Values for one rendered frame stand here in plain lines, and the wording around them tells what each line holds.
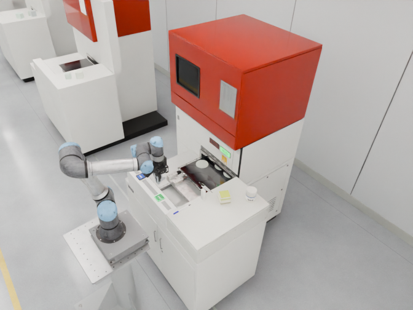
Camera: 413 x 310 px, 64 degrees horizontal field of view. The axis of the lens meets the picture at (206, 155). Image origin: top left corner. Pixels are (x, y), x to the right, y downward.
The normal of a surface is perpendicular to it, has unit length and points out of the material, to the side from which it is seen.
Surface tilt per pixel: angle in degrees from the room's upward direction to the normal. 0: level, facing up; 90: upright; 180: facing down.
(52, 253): 0
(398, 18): 90
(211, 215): 0
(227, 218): 0
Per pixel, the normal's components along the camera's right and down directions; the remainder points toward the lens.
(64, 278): 0.03, -0.77
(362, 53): -0.79, 0.37
